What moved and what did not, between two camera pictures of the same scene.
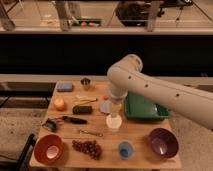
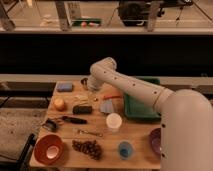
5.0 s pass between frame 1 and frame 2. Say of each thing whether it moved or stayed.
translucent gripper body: moved
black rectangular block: stayed
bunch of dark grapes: stayed
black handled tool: stayed
